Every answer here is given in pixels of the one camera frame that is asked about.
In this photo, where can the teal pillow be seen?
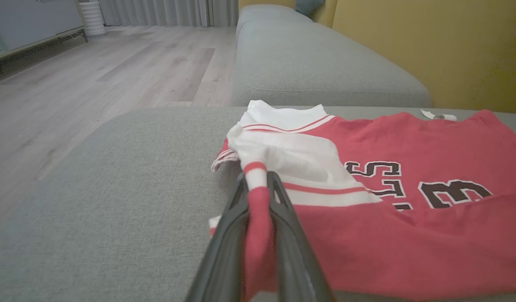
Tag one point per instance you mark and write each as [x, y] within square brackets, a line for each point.
[308, 6]

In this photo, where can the yellow sofa backrest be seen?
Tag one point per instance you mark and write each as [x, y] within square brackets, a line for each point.
[430, 50]

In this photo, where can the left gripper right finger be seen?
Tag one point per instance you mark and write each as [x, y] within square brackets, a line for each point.
[295, 260]

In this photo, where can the white ribbed cylinder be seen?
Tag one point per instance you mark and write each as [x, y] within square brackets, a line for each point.
[92, 19]

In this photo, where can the grey curtain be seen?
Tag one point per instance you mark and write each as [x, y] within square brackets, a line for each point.
[165, 11]

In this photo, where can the small white fabric label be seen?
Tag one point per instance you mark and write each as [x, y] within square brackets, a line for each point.
[430, 114]

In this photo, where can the grey sofa seat cushion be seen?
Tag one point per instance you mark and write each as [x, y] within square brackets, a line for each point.
[115, 209]
[316, 67]
[266, 13]

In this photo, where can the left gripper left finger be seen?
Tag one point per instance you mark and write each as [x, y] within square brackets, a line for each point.
[224, 260]

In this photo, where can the red jersey with dark lettering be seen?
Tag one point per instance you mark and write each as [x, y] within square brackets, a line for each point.
[409, 251]

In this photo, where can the light grey low cabinet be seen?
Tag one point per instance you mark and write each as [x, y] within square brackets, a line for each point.
[31, 21]

